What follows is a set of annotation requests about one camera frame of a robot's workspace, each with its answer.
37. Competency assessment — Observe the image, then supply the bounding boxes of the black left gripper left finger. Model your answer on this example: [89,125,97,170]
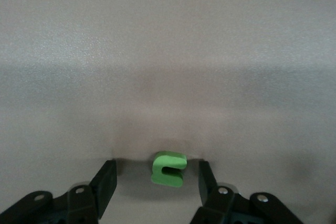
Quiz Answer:
[0,159,118,224]

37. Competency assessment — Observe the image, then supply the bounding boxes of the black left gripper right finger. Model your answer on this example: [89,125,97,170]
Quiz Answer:
[188,160,305,224]

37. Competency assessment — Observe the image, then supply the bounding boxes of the green letter u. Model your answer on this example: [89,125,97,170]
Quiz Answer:
[151,151,187,188]

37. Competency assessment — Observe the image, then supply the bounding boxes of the brown table cover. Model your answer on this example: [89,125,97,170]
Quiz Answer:
[0,0,336,224]

